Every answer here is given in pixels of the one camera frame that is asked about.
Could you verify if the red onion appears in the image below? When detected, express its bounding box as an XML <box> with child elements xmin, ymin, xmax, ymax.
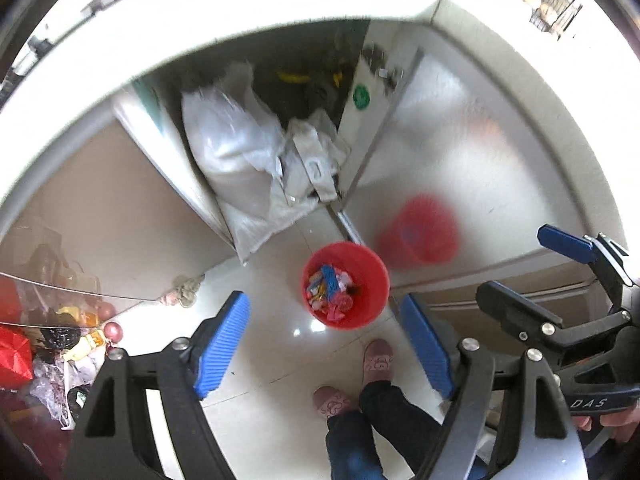
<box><xmin>102</xmin><ymin>322</ymin><xmax>124</xmax><ymax>344</ymax></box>

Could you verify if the blue pink plastic wrapper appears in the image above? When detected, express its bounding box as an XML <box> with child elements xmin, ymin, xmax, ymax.
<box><xmin>320</xmin><ymin>264</ymin><xmax>341</xmax><ymax>302</ymax></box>

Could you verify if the pink right slipper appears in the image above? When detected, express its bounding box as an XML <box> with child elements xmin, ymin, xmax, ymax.
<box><xmin>362</xmin><ymin>338</ymin><xmax>394</xmax><ymax>387</ymax></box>

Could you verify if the person's right hand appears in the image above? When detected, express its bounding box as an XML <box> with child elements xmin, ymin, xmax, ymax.
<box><xmin>572</xmin><ymin>399</ymin><xmax>640</xmax><ymax>444</ymax></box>

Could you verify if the large white sack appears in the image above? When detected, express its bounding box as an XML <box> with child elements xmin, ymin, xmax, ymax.
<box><xmin>181</xmin><ymin>63</ymin><xmax>349</xmax><ymax>261</ymax></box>

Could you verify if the black wire rack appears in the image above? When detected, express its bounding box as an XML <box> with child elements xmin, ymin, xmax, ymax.
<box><xmin>523</xmin><ymin>0</ymin><xmax>582</xmax><ymax>40</ymax></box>

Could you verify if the grey floor rag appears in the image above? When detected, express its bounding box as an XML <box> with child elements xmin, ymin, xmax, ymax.
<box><xmin>160</xmin><ymin>274</ymin><xmax>205</xmax><ymax>309</ymax></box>

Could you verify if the pink left slipper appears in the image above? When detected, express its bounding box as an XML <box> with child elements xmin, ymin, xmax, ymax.
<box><xmin>312</xmin><ymin>386</ymin><xmax>355</xmax><ymax>419</ymax></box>

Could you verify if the pink slipper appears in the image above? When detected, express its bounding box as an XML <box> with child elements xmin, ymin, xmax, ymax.
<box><xmin>362</xmin><ymin>338</ymin><xmax>394</xmax><ymax>387</ymax></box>
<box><xmin>312</xmin><ymin>386</ymin><xmax>355</xmax><ymax>419</ymax></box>

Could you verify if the red trash bucket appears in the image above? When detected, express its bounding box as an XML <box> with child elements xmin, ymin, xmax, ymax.
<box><xmin>299</xmin><ymin>242</ymin><xmax>390</xmax><ymax>330</ymax></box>

